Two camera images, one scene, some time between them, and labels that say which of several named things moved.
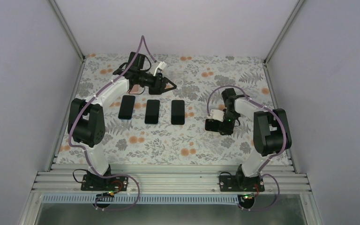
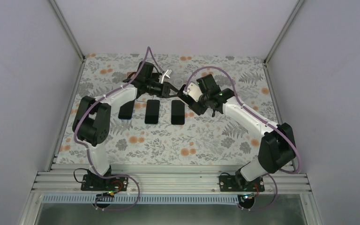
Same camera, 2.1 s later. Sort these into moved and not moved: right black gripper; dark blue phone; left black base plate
Moved: right black gripper
Not moved: left black base plate; dark blue phone
